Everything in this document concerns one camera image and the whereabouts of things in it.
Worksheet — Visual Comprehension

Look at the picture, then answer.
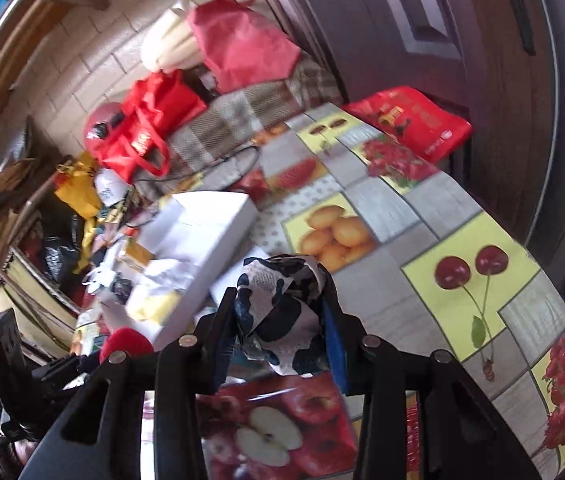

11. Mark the white printed bag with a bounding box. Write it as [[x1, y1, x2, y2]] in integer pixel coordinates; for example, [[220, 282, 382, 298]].
[[94, 170, 132, 207]]

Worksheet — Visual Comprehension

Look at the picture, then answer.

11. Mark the fruit printed tablecloth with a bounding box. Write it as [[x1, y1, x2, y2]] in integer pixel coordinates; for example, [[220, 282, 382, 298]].
[[142, 102, 565, 480]]

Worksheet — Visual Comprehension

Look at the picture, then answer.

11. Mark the white cardboard box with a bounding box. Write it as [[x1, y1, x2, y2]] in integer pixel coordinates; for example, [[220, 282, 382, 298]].
[[140, 191, 259, 352]]

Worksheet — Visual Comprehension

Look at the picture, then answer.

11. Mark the wooden window frame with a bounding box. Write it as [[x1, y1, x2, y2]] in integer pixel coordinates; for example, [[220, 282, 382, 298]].
[[0, 0, 113, 201]]

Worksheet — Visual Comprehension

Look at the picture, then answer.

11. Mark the red printed tote bag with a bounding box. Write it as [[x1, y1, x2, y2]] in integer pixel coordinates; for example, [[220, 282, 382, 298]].
[[342, 86, 473, 164]]

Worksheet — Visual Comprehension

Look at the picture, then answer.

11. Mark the red round soft object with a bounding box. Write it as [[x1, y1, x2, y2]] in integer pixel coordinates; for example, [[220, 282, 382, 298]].
[[99, 329, 156, 364]]

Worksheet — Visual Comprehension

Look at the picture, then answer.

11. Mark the cream ribbed cushion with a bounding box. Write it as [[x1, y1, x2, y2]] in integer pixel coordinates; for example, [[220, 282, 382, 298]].
[[141, 7, 204, 74]]

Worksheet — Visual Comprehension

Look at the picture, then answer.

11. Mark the white crumpled cloth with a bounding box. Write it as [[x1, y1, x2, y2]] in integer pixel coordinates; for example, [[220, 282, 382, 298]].
[[144, 258, 199, 292]]

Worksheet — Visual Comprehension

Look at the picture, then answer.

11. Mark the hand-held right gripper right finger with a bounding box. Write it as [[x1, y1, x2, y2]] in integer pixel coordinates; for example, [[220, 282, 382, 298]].
[[319, 272, 539, 480]]

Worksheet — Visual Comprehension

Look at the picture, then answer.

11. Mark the yellow plastic bag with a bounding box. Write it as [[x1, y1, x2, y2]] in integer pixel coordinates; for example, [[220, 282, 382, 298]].
[[55, 155, 104, 219]]

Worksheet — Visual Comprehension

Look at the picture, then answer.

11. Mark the black plastic bag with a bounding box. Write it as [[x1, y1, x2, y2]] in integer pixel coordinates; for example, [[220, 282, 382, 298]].
[[41, 234, 86, 282]]

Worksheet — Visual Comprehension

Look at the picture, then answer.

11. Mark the black and white patterned cloth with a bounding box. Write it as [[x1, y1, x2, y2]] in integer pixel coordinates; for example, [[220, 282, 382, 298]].
[[232, 254, 331, 379]]

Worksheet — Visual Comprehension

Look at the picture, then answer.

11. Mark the yellow small box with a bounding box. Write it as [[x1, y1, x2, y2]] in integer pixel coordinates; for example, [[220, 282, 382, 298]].
[[116, 239, 154, 267]]

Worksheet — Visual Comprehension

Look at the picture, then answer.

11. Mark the bright red shopping bag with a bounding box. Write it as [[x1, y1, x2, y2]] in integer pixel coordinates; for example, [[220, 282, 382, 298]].
[[95, 70, 208, 184]]

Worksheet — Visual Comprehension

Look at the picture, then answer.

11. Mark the brown plaid blanket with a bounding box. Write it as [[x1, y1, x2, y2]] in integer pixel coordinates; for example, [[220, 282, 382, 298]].
[[135, 60, 346, 197]]

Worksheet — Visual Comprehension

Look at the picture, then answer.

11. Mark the metal wire rack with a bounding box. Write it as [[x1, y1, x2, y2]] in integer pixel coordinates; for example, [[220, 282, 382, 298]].
[[0, 205, 84, 356]]

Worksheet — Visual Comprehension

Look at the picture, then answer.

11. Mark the light red fabric bag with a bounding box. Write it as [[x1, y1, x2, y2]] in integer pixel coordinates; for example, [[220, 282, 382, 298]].
[[186, 0, 304, 94]]

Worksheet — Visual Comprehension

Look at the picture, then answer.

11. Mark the black cable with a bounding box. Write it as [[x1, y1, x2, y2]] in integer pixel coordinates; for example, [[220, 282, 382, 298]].
[[132, 146, 261, 187]]

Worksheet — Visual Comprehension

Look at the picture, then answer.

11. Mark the pale yellow cloth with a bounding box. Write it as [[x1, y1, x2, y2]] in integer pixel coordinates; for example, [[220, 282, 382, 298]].
[[126, 291, 184, 322]]

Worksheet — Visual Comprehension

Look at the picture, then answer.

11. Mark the red round helmet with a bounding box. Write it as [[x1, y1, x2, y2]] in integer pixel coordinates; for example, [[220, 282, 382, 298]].
[[82, 102, 126, 154]]

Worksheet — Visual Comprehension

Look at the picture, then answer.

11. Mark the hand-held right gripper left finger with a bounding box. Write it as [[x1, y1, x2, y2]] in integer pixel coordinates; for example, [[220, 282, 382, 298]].
[[17, 285, 240, 480]]

